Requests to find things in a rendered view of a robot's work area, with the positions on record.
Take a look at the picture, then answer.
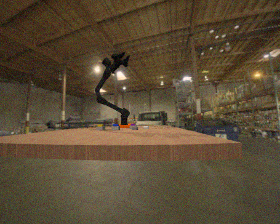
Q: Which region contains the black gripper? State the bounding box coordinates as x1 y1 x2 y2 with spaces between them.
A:
113 52 130 68

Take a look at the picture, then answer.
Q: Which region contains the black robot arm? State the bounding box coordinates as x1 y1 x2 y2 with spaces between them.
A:
95 54 130 125

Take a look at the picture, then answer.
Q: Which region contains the yellow button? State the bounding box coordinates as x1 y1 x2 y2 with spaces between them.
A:
96 124 105 130

